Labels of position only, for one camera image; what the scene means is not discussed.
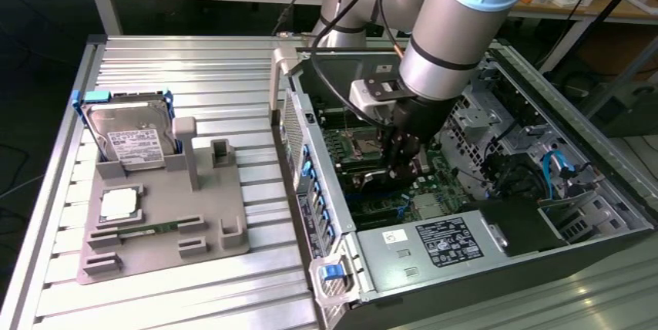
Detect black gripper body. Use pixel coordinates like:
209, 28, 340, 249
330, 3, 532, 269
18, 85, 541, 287
388, 94, 456, 145

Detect black graphics card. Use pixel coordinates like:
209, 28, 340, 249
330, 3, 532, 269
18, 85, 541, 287
344, 167, 417, 198

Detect green motherboard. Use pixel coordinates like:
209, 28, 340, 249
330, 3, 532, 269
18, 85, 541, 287
320, 113, 489, 231

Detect metal drive cage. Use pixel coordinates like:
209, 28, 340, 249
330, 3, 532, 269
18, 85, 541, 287
440, 83, 508, 192

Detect CPU socket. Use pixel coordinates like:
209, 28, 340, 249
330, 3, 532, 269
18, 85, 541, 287
346, 129, 387, 161

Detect silver chipset heatsink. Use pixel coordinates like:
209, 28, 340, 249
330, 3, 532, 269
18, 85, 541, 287
409, 194, 448, 220

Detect blue card retainer clips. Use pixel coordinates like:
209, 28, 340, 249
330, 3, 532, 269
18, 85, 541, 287
300, 143, 340, 244

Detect grey power supply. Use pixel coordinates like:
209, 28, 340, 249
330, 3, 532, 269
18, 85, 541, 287
356, 212, 509, 295

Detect black plastic shroud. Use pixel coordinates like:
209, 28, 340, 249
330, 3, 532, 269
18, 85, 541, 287
456, 197, 569, 258

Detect black open PC case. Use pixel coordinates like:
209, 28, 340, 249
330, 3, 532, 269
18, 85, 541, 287
269, 46, 658, 330

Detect disk bay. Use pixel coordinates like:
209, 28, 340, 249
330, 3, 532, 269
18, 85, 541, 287
536, 185, 647, 246

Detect dark cabinet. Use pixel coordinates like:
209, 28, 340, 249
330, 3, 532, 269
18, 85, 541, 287
589, 82, 658, 138

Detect black slanted pole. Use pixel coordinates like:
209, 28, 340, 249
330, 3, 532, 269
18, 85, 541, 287
533, 0, 652, 69

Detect grey parts rack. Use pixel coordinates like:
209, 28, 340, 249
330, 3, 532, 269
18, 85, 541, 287
74, 116, 252, 286

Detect green RAM stick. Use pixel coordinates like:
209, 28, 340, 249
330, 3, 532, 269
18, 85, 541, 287
118, 221, 178, 237

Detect hard disk in blue carrier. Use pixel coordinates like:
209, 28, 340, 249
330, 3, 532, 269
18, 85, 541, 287
69, 89, 178, 172

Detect silver CPU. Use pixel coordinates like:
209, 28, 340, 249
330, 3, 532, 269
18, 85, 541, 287
98, 190, 141, 220

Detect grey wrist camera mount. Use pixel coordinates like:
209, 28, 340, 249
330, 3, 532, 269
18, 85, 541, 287
346, 78, 408, 127

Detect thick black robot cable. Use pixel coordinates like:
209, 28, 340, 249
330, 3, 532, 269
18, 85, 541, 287
309, 0, 400, 129

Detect blue wire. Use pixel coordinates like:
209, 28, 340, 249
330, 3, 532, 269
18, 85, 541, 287
539, 150, 569, 202

